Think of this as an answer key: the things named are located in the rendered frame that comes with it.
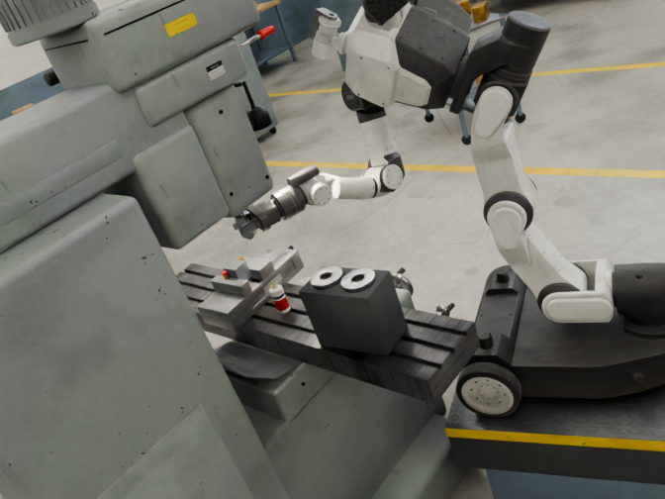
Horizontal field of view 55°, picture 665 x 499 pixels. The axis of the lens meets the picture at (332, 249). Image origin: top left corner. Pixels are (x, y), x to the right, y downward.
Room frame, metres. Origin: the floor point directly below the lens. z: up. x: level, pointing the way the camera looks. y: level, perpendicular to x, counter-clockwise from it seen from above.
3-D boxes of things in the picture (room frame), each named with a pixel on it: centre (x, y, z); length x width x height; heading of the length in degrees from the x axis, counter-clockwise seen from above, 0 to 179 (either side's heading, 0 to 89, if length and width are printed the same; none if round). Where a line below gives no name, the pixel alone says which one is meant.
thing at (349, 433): (1.74, 0.19, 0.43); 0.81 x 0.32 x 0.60; 131
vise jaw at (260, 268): (1.88, 0.27, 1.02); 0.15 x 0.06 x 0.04; 43
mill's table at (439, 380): (1.73, 0.21, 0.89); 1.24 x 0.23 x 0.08; 41
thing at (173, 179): (1.60, 0.36, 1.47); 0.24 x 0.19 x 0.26; 41
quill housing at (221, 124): (1.72, 0.22, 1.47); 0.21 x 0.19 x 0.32; 41
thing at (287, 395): (1.73, 0.21, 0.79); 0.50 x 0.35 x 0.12; 131
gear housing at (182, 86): (1.70, 0.24, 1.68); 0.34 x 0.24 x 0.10; 131
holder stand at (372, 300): (1.43, 0.00, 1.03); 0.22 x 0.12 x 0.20; 48
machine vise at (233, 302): (1.86, 0.29, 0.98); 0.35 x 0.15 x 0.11; 133
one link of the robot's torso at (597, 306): (1.61, -0.68, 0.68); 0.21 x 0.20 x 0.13; 59
